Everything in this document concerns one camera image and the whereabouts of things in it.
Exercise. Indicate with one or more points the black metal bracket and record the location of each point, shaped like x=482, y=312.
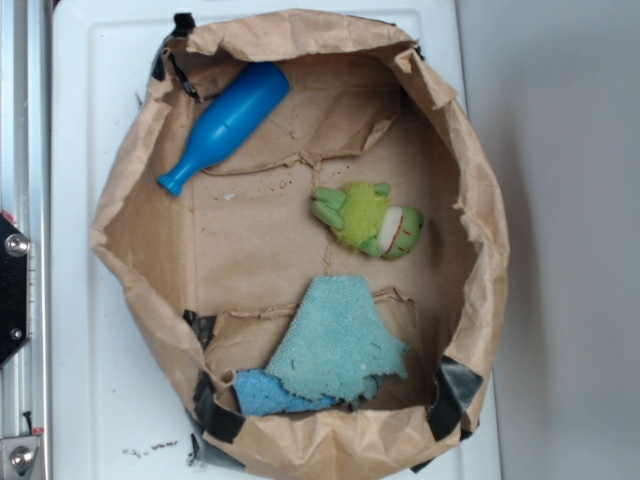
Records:
x=13, y=290

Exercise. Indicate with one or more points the light teal cloth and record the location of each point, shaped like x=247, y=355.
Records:
x=337, y=345

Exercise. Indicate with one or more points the white plastic board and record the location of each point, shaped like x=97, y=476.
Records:
x=114, y=413

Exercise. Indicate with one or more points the blue plastic bottle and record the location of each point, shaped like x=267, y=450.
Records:
x=228, y=122

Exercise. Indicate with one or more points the aluminium frame rail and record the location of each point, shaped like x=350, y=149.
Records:
x=25, y=175

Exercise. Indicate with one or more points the green plush frog toy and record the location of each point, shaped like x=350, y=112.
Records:
x=361, y=217

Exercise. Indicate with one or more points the blue sponge cloth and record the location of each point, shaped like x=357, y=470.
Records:
x=260, y=394

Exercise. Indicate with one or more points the brown paper bag tray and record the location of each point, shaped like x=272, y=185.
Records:
x=213, y=276

